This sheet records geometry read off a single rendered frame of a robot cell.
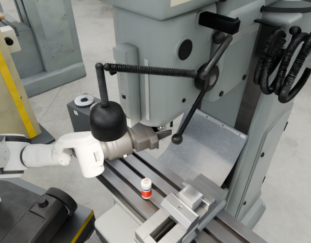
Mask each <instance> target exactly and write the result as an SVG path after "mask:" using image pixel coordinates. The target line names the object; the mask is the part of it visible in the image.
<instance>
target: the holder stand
mask: <svg viewBox="0 0 311 243"><path fill-rule="evenodd" d="M99 102H101V99H99V98H96V97H94V96H92V95H90V94H87V93H84V94H82V95H80V96H78V97H77V98H76V99H74V100H73V101H71V102H70V103H68V104H67V108H68V112H69V115H70V119H71V122H72V126H73V129H74V132H88V131H91V129H90V125H89V117H90V112H91V108H92V107H93V106H94V105H95V104H97V103H99Z"/></svg>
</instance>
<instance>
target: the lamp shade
mask: <svg viewBox="0 0 311 243"><path fill-rule="evenodd" d="M89 125H90V129H91V134H92V136H93V137H94V138H95V139H96V140H99V141H102V142H111V141H115V140H118V139H120V138H122V137H123V136H124V135H125V134H126V132H127V119H126V115H125V113H124V111H123V109H122V107H121V105H120V104H119V103H117V102H114V101H109V104H108V105H107V106H103V105H102V104H101V102H99V103H97V104H95V105H94V106H93V107H92V108H91V112H90V117H89Z"/></svg>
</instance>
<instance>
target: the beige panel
mask: <svg viewBox="0 0 311 243"><path fill-rule="evenodd" d="M0 134H21V135H24V136H25V137H26V138H30V139H31V144H46V145H49V144H51V143H53V142H54V141H55V138H54V137H53V136H52V135H51V134H49V133H48V132H47V131H46V130H45V129H44V128H43V127H42V126H41V125H40V124H39V123H38V122H37V119H36V117H35V114H34V112H33V109H32V107H31V104H30V102H29V99H28V97H27V94H26V92H25V89H24V87H23V85H22V82H21V80H20V77H19V75H18V72H17V70H16V67H15V65H14V62H13V59H12V57H11V54H10V52H9V49H8V47H7V44H6V42H5V40H4V37H3V35H2V32H1V30H0Z"/></svg>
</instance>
